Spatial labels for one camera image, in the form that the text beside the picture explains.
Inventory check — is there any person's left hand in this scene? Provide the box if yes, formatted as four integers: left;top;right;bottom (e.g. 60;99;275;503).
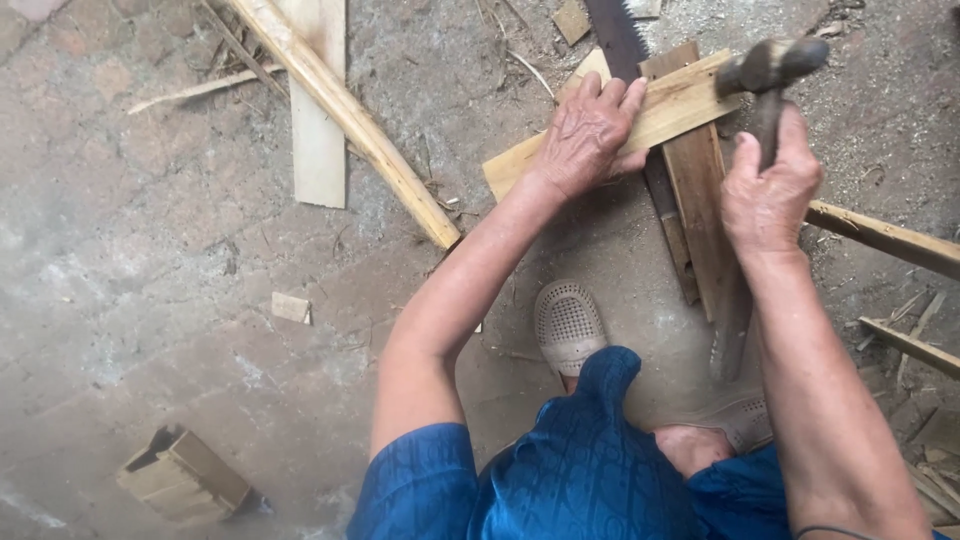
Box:
527;72;651;204

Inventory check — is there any person's right hand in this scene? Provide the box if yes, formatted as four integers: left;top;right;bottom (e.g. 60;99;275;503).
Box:
720;104;825;261

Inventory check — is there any light wooden plank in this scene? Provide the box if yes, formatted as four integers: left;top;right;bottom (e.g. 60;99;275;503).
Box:
482;48;744;202

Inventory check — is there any wooden-handled dark hammer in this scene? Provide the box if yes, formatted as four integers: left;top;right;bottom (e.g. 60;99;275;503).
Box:
708;36;831;385

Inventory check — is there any dark brown wooden board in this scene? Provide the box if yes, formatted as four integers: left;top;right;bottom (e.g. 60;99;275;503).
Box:
639;41;742;324

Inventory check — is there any triangular light wood offcut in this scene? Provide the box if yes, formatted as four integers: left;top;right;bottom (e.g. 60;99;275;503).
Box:
558;48;613;102

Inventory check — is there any rusty hand saw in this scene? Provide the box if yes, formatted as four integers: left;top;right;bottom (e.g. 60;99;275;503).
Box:
583;0;701;306

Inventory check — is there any thick round wooden stick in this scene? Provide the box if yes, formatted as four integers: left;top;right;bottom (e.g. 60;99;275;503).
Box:
805;199;960;283

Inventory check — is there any small brown wood chip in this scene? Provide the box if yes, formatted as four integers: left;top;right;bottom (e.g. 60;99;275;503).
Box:
552;0;593;47

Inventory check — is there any grey perforated sandal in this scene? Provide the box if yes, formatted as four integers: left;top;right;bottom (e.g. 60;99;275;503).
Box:
533;279;609;378
671;391;775;456

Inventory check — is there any slim squared wooden stick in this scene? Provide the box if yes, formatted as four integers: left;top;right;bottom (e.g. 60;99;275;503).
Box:
858;315;960;381

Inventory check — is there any long pale wooden pole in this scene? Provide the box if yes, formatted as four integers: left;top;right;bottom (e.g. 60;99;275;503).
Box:
225;0;462;252

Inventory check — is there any flat whitish wooden plank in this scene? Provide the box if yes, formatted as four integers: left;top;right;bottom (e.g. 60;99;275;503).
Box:
277;0;348;210

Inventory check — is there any heap of wood scraps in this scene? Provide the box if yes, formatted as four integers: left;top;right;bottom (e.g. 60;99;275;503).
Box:
898;405;960;528

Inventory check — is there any person's blue patterned garment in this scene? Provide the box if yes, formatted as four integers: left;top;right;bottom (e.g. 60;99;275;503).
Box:
346;345;960;540

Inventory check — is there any small square wood offcut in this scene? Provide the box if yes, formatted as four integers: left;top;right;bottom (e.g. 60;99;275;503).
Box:
270;291;313;326

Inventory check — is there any thin pale wood strip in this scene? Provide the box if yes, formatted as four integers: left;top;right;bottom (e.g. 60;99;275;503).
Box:
126;63;288;116

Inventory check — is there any small wooden box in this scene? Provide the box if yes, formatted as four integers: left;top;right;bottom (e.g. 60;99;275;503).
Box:
115;424;255;527

